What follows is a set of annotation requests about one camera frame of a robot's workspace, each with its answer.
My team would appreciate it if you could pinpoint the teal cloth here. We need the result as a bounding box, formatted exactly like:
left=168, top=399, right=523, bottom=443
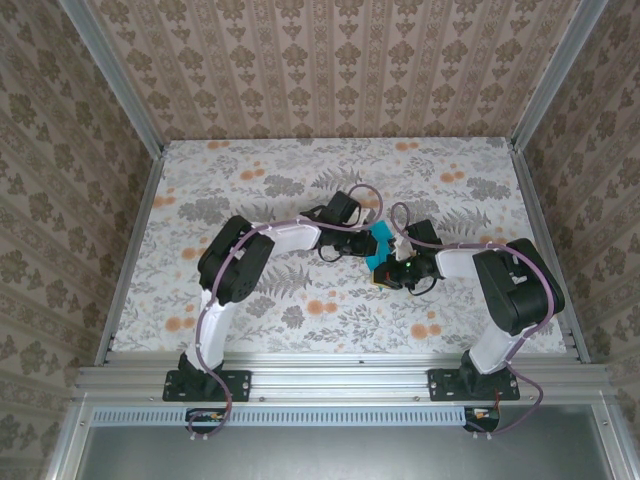
left=363, top=219, right=397, bottom=292

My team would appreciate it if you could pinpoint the black connector box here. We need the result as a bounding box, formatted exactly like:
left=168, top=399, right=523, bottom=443
left=463, top=405, right=502, bottom=434
left=185, top=407, right=229, bottom=435

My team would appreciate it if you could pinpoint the grey metal panel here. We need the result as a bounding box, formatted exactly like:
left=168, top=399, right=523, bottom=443
left=74, top=424, right=614, bottom=480

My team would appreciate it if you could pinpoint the aluminium table side rail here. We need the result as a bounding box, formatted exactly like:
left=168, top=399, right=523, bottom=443
left=508, top=143, right=592, bottom=365
left=93, top=154, right=167, bottom=366

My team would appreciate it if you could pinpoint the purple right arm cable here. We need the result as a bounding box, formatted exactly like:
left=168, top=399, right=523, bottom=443
left=389, top=201, right=559, bottom=441

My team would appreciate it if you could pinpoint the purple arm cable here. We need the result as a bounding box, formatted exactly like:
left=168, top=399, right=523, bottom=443
left=187, top=183, right=385, bottom=442
left=389, top=201, right=559, bottom=441

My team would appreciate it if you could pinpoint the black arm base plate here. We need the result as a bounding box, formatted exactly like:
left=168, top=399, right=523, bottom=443
left=427, top=368, right=521, bottom=403
left=162, top=368, right=252, bottom=403

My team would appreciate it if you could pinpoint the aluminium cross rail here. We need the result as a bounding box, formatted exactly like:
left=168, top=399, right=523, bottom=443
left=74, top=352, right=614, bottom=402

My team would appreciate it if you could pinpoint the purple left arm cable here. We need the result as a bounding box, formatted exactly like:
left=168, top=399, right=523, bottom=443
left=187, top=183, right=385, bottom=442

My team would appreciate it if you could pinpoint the slotted grey cable duct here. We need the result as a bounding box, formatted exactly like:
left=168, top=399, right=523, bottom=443
left=92, top=405, right=469, bottom=427

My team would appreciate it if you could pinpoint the aluminium frame post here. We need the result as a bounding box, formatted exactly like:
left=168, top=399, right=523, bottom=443
left=56, top=0, right=166, bottom=160
left=509, top=0, right=612, bottom=151

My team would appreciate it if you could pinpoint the aluminium lower frame bar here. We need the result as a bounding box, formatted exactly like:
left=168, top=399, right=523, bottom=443
left=589, top=402, right=632, bottom=480
left=43, top=399, right=96, bottom=480

